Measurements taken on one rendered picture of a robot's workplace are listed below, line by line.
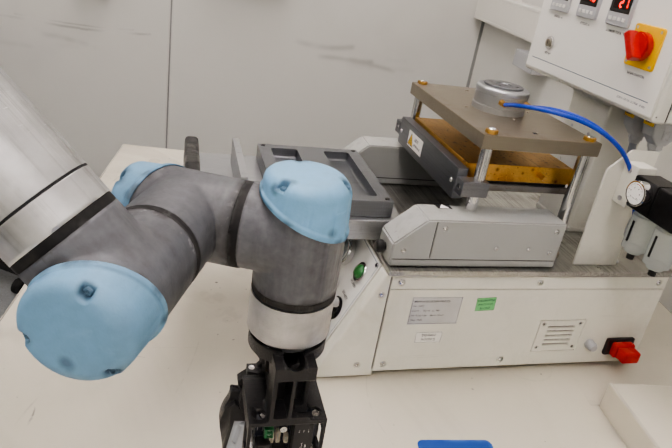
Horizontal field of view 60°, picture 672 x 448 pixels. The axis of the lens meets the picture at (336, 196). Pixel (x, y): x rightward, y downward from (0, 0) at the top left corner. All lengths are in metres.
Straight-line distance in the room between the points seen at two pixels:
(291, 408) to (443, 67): 2.04
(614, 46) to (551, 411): 0.52
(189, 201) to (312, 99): 1.96
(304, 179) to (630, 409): 0.61
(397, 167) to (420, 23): 1.43
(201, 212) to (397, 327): 0.43
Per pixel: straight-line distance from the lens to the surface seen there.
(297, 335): 0.51
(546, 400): 0.94
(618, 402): 0.94
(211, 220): 0.47
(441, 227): 0.77
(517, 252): 0.84
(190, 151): 0.84
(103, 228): 0.38
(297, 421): 0.55
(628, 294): 0.99
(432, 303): 0.82
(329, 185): 0.45
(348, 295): 0.82
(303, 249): 0.46
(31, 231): 0.38
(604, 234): 0.92
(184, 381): 0.83
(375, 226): 0.80
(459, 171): 0.80
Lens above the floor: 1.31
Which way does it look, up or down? 23 degrees down
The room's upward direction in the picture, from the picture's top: 9 degrees clockwise
